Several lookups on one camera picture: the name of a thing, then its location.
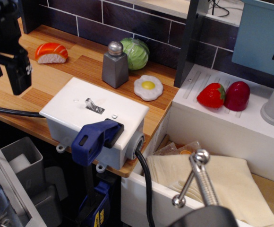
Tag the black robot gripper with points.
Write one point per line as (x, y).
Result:
(19, 68)

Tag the clear light switch toggle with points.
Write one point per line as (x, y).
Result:
(91, 106)

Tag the salmon sushi toy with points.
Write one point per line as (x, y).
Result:
(51, 53)

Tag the grey salt shaker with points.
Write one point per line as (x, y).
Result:
(115, 65)

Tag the blue bar clamp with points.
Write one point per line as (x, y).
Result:
(86, 147)

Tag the grey plastic bin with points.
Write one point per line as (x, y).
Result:
(27, 163)

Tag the green cabbage toy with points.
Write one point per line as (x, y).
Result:
(137, 53)

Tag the fried egg toy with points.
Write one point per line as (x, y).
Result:
(148, 88)

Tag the orange snack packet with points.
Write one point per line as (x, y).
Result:
(171, 149)

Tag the red strawberry toy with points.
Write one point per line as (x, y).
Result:
(213, 96)

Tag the dark red plum toy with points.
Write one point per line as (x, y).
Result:
(237, 96)

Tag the light blue toy appliance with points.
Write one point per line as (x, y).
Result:
(254, 47)

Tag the folded cream cloth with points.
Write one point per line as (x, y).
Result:
(232, 181)

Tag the dark grey left post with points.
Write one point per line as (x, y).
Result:
(30, 14)

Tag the white switch box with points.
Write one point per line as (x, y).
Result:
(66, 114)

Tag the dark grey shelf post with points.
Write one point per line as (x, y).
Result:
(197, 12)

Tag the metal clamp screw handle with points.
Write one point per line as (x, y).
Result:
(198, 160)

